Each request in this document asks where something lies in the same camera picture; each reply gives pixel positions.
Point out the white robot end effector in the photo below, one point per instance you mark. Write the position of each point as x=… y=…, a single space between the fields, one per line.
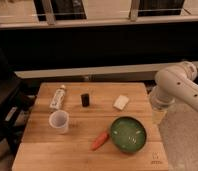
x=158 y=115

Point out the black eraser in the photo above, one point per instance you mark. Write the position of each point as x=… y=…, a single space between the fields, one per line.
x=85 y=99

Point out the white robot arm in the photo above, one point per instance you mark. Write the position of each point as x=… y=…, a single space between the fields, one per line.
x=173 y=82

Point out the green bowl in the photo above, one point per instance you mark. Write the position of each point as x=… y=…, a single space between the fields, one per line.
x=128 y=134

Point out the white sponge block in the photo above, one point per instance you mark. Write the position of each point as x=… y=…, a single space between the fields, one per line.
x=121 y=102

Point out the orange carrot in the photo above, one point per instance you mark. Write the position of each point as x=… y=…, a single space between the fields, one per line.
x=100 y=140

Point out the white plastic cup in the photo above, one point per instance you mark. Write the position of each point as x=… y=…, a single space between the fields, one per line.
x=59 y=120

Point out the white plastic bottle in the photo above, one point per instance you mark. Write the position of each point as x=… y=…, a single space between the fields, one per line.
x=58 y=97

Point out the black side table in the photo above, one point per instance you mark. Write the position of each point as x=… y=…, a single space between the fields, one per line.
x=12 y=101

